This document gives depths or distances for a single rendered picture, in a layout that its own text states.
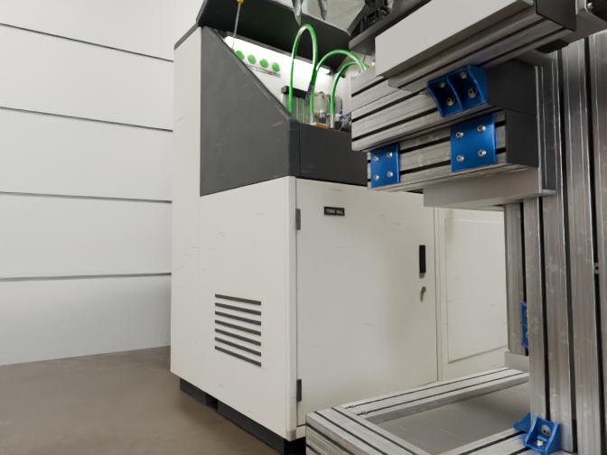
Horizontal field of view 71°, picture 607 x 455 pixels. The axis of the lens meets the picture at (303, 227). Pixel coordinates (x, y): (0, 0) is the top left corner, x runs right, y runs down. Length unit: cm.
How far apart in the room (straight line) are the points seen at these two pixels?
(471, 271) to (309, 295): 85
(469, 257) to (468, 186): 94
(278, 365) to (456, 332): 80
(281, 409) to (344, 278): 41
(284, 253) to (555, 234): 66
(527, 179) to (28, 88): 255
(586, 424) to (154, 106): 263
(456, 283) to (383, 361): 49
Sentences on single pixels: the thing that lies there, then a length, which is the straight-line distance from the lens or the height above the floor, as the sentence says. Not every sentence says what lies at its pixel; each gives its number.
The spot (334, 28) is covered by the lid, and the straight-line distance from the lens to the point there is 207.
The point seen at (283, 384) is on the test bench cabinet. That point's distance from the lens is 125.
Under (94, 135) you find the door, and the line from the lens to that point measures 281.
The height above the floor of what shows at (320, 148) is 88.
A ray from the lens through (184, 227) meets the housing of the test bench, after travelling 180.
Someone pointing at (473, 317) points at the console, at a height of 31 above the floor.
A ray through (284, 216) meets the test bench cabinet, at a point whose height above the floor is 68.
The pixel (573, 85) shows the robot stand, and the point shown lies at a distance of 92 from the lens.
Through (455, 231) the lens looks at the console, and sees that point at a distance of 178.
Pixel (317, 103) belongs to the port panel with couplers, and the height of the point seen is 126.
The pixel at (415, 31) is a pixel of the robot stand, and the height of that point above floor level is 92.
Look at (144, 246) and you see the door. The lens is 277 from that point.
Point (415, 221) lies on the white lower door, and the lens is 157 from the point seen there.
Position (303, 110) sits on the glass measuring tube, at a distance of 198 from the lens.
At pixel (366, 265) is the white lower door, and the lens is 138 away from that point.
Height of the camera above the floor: 58
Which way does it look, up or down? 3 degrees up
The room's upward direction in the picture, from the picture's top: straight up
